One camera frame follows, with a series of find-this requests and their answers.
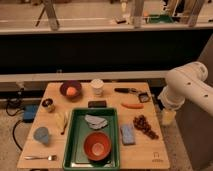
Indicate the blue sponge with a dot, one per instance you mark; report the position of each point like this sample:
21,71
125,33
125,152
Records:
127,132

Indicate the grey crumpled cloth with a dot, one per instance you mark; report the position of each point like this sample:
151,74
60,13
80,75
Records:
96,122

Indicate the small dark mug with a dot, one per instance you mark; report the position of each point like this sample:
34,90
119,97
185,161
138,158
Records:
48,105

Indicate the red bowl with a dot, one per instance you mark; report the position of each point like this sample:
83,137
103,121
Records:
97,146

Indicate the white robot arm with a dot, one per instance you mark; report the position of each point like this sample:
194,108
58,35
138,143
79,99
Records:
185,82

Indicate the dark red grape bunch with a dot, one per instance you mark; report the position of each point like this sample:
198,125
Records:
140,123

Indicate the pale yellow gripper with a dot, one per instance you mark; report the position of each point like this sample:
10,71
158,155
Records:
168,116

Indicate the blue box on floor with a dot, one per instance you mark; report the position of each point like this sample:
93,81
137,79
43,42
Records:
30,113

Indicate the orange carrot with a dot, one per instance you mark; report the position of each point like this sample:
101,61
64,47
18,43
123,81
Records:
132,106

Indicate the silver fork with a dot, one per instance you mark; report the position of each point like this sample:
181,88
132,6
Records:
49,158

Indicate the white paper cup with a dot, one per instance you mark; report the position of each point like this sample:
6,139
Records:
97,86

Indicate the green plastic tray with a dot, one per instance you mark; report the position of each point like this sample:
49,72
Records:
75,158

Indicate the dark purple bowl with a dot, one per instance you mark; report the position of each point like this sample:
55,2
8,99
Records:
72,83

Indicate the light blue cup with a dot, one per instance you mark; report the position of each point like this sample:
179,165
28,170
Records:
41,135

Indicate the black rectangular block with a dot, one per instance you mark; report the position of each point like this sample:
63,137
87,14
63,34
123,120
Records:
97,104

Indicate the banana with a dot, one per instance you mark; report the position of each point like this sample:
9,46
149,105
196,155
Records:
61,120

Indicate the orange peach fruit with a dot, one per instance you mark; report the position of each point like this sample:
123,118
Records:
71,91

